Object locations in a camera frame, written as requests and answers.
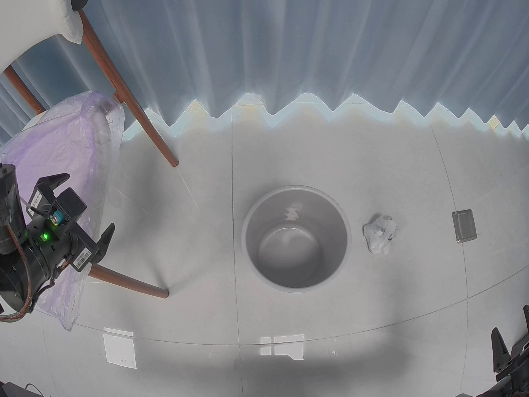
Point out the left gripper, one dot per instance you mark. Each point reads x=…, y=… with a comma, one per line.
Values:
x=43, y=261

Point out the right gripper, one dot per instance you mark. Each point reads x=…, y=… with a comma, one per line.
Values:
x=518, y=366

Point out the purple plastic bag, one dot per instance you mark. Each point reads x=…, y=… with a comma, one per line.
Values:
x=53, y=139

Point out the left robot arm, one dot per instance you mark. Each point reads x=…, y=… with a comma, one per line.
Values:
x=8, y=205

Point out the white trash bin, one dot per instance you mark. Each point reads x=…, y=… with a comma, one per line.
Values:
x=264, y=263

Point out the white chair with wooden legs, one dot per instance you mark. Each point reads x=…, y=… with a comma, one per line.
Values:
x=103, y=60

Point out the crumpled white paper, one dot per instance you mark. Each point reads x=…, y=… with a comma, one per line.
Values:
x=379, y=235

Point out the pale blue curtain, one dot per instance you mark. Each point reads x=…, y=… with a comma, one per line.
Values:
x=289, y=35

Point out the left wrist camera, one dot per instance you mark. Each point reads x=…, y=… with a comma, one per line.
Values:
x=68, y=205

